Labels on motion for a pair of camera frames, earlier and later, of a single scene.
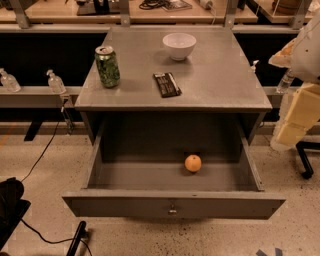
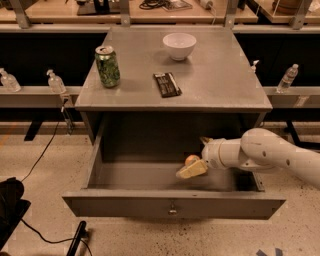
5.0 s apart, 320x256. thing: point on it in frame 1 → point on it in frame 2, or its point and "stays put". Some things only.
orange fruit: [193, 163] stays put
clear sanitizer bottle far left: [9, 82] stays put
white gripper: [308, 55] → [211, 154]
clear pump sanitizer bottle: [55, 84] stays put
